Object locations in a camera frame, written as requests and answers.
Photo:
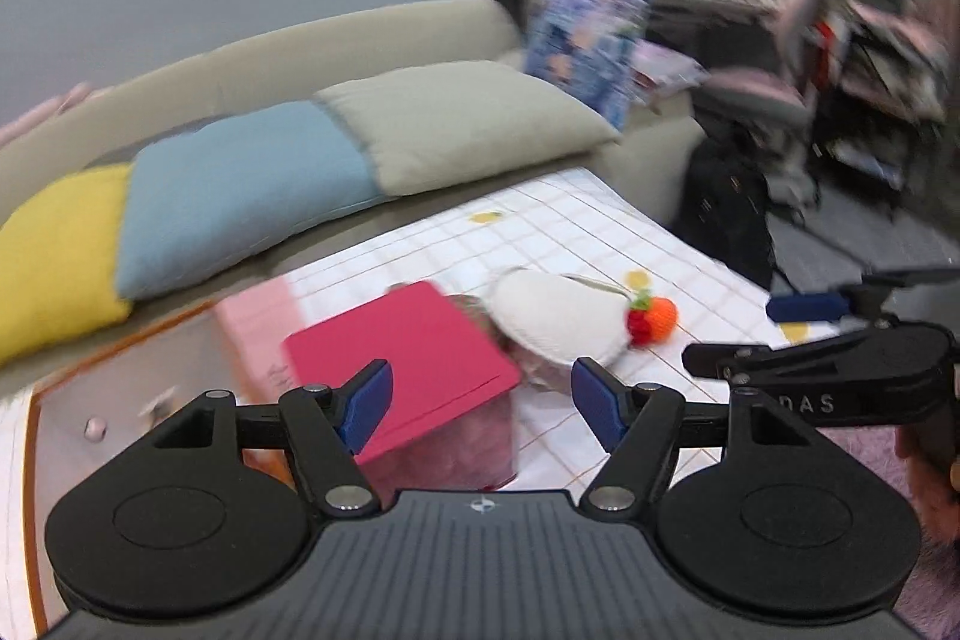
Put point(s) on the black backpack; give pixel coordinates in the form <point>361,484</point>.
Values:
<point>727,212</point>

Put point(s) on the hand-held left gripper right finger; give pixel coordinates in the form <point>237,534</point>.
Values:
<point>600,407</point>

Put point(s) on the cluttered rack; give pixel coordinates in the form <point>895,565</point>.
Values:
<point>877,85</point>

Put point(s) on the pink plush toy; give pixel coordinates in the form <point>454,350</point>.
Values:
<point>45,111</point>

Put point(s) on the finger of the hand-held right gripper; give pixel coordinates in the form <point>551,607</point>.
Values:
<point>739,364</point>
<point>806,306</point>

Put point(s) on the crochet orange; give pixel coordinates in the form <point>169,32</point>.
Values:
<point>663,317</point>

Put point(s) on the person's right hand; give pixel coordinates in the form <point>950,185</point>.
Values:
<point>926,460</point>

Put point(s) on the light blue pillow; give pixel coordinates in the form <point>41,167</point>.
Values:
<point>240,190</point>

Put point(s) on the crochet strawberry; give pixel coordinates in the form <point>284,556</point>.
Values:
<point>639,325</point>

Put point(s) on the checked fruit-print tablecloth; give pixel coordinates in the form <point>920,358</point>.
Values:
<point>585,235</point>

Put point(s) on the yellow pillow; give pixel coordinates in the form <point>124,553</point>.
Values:
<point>60,265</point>

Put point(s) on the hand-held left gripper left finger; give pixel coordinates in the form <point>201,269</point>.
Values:
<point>367,404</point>

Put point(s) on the pink chair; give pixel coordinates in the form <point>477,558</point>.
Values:
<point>757,93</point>

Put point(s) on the grey-green pillow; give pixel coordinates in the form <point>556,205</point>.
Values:
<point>465,123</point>

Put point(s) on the white desk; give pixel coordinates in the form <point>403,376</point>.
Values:
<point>712,6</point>

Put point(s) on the orange box with white inside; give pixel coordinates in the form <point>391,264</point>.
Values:
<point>112,385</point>

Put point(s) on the red cube box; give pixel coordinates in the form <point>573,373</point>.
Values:
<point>405,340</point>

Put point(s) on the beige sofa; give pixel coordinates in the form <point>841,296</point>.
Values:
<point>337,40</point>

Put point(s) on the pink folder stack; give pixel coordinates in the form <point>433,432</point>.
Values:
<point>667,66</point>

